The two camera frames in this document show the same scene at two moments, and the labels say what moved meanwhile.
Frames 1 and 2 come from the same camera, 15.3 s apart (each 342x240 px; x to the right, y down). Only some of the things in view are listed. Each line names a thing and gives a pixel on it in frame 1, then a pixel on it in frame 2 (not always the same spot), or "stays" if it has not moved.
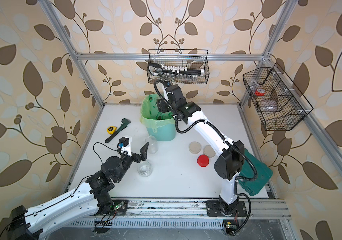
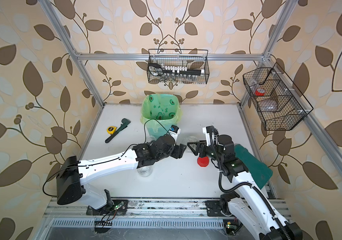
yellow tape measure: (111, 129) stays
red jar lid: (203, 160) stays
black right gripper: (163, 105) to (201, 145)
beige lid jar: (144, 168) stays
